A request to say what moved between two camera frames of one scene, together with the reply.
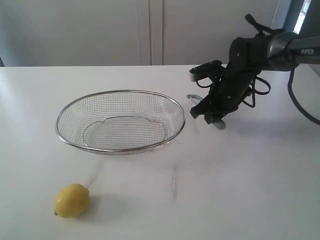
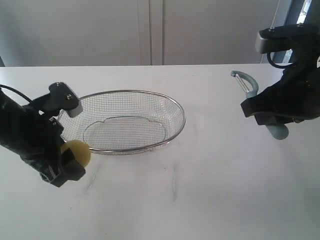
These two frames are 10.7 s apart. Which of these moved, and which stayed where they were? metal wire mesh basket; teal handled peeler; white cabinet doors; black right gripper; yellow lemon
Moved: yellow lemon; black right gripper; teal handled peeler
Stayed: metal wire mesh basket; white cabinet doors
